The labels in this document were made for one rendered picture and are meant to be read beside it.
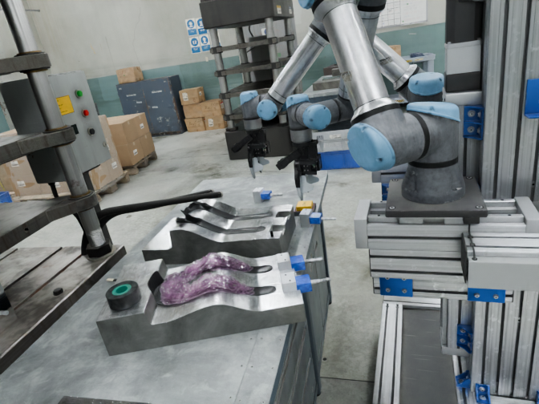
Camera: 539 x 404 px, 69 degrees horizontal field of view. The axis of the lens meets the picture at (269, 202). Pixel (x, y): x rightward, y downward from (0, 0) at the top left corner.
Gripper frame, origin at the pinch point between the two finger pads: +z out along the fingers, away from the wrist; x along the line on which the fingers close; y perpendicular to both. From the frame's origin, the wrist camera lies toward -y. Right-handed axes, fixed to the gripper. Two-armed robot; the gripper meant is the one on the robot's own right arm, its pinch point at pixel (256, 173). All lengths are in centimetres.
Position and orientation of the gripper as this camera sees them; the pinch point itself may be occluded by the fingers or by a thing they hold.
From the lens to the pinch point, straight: 176.0
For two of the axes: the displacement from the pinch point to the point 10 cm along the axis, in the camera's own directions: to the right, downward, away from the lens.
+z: 1.4, 9.2, 3.8
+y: 9.4, 0.1, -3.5
